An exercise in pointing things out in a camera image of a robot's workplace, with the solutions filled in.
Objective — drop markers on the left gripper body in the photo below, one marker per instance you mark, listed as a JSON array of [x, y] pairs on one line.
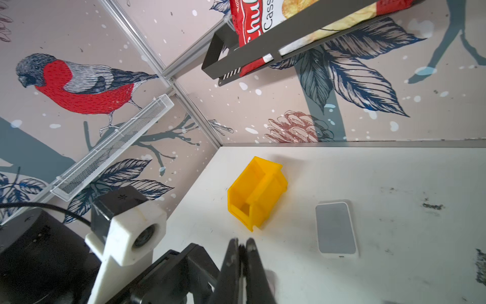
[[173, 278]]

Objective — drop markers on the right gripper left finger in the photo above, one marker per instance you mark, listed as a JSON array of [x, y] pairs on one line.
[[227, 289]]

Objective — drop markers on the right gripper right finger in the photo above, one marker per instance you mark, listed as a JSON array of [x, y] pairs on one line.
[[258, 289]]

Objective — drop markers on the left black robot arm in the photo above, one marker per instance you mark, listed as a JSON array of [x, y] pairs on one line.
[[42, 261]]

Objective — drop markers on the yellow plastic bin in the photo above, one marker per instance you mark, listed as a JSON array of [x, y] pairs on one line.
[[253, 195]]

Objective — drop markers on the white grey power bank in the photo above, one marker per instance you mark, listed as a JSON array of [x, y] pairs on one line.
[[336, 236]]

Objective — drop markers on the red cassava chips bag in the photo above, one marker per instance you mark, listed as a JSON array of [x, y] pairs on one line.
[[251, 19]]

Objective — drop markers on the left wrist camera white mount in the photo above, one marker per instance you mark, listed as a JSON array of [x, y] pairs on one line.
[[125, 229]]

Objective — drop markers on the black wall shelf basket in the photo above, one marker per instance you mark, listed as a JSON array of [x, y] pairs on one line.
[[225, 59]]

